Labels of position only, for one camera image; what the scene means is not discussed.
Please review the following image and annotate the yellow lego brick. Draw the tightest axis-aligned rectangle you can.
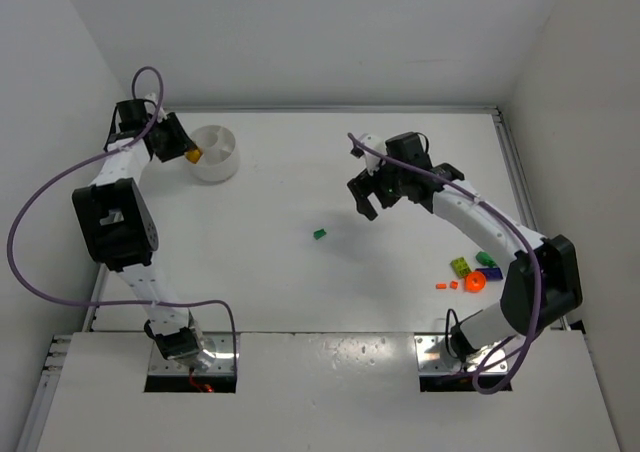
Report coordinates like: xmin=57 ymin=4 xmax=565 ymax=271
xmin=184 ymin=148 xmax=203 ymax=164

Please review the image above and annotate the small green lego piece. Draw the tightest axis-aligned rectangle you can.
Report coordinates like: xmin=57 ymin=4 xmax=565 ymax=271
xmin=313 ymin=229 xmax=327 ymax=240

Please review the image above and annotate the lime green lego brick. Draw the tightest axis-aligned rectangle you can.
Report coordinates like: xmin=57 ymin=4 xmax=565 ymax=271
xmin=450 ymin=257 xmax=472 ymax=278

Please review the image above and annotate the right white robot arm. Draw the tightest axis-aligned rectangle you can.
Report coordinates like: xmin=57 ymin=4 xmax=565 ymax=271
xmin=347 ymin=132 xmax=583 ymax=360

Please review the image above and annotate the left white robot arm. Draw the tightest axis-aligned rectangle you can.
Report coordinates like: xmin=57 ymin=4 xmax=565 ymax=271
xmin=72 ymin=94 xmax=205 ymax=368

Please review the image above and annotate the white divided round container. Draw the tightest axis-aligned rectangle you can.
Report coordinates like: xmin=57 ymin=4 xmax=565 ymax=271
xmin=187 ymin=125 xmax=240 ymax=183

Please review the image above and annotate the dark green lego brick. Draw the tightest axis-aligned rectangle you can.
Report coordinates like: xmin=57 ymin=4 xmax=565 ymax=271
xmin=475 ymin=251 xmax=497 ymax=268

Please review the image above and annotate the orange round lego piece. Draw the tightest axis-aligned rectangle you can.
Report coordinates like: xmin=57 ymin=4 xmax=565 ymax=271
xmin=465 ymin=270 xmax=487 ymax=293

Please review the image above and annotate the blue lego brick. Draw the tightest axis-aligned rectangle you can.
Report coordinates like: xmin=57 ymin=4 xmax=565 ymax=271
xmin=475 ymin=267 xmax=503 ymax=282

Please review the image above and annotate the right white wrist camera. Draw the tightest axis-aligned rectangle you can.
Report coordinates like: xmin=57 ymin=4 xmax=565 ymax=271
xmin=351 ymin=134 xmax=386 ymax=176

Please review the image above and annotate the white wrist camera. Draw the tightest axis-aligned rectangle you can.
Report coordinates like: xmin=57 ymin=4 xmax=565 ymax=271
xmin=144 ymin=92 xmax=159 ymax=104
xmin=351 ymin=134 xmax=386 ymax=176

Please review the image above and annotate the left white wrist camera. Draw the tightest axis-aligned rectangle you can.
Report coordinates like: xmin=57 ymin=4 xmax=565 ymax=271
xmin=144 ymin=92 xmax=159 ymax=104

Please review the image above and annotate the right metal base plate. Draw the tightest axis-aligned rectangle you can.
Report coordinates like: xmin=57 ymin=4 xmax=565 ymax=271
xmin=413 ymin=334 xmax=494 ymax=377

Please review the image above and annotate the metal base plate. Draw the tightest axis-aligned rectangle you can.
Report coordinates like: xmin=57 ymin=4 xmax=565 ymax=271
xmin=147 ymin=332 xmax=239 ymax=378
xmin=413 ymin=334 xmax=494 ymax=377

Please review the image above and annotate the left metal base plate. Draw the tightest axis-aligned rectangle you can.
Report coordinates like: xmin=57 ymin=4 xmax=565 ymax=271
xmin=147 ymin=332 xmax=239 ymax=378

